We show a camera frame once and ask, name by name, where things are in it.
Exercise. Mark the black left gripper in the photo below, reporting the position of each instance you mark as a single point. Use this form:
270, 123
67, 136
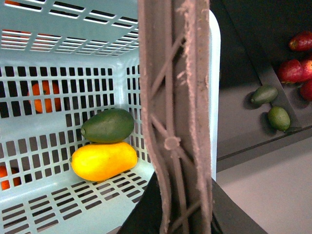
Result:
228, 218

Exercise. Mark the yellow mango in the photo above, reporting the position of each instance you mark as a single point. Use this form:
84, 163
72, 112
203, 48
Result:
99, 161

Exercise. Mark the light blue plastic basket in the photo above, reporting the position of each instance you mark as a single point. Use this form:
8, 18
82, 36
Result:
90, 48

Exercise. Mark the brown basket handle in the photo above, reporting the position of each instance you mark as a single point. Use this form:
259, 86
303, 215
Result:
175, 50

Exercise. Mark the orange behind basket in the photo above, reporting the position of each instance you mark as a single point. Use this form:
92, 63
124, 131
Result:
45, 103

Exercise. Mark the dark green avocado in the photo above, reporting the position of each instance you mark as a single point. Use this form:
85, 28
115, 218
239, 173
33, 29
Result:
264, 94

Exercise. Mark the orange lower left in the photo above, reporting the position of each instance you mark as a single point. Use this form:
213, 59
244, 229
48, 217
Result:
5, 182

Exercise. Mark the red apple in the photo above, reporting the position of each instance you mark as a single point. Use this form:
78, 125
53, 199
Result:
306, 66
306, 90
301, 42
290, 72

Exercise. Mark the black produce display shelf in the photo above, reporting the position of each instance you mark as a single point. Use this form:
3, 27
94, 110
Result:
254, 42

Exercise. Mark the red apple top right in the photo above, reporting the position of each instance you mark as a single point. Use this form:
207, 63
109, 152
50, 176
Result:
301, 42

